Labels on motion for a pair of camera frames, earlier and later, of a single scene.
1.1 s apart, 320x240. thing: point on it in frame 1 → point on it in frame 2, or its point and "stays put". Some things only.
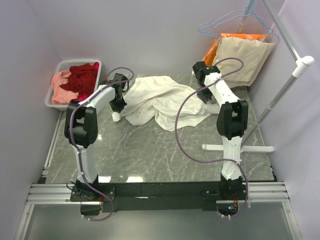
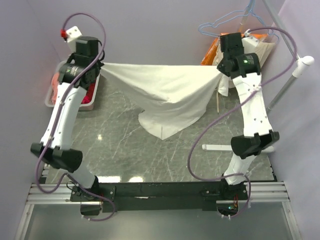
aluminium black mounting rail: (157, 196) stays put
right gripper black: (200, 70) → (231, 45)
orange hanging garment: (208, 57) stays put
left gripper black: (118, 108) → (100, 64)
